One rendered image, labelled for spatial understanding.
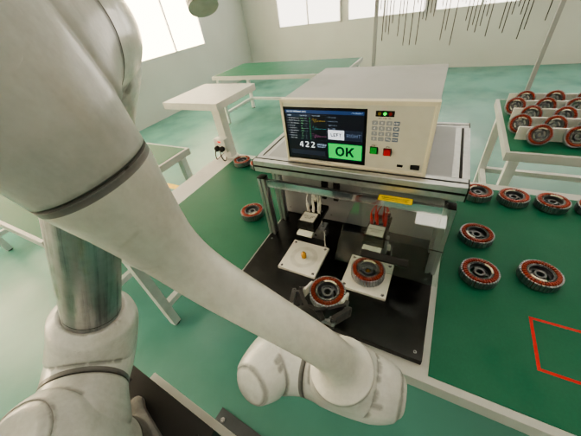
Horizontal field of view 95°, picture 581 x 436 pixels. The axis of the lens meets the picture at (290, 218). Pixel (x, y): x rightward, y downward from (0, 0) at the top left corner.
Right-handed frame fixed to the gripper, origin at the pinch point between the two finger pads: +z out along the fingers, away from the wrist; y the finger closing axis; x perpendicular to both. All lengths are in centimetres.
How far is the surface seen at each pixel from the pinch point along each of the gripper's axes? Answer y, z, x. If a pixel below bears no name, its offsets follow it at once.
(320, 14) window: -257, 552, 355
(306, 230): -15.3, 15.1, 13.7
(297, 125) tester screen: -18, 4, 49
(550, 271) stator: 61, 35, 14
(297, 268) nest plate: -15.2, 11.0, -0.1
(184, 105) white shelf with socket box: -96, 31, 59
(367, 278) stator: 9.9, 10.3, 3.9
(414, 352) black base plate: 26.6, -0.9, -8.2
